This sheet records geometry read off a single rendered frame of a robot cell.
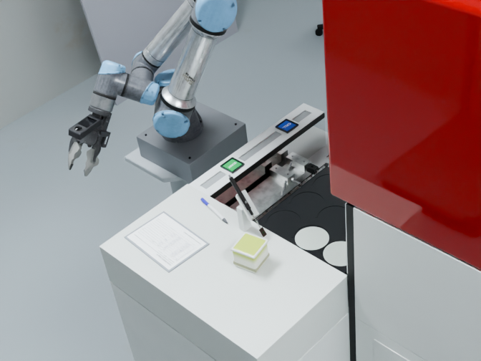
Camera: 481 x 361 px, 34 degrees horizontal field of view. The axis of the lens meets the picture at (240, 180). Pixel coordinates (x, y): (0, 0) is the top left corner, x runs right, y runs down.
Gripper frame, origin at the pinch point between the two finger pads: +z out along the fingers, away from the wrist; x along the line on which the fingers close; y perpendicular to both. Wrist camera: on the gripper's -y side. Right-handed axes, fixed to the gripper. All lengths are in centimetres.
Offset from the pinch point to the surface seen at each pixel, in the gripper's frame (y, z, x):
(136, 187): 144, 26, 42
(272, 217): 8, -7, -63
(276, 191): 20, -14, -58
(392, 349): -9, 11, -110
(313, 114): 40, -40, -56
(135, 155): 36.9, -5.3, -0.7
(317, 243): 2, -6, -79
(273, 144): 26, -27, -51
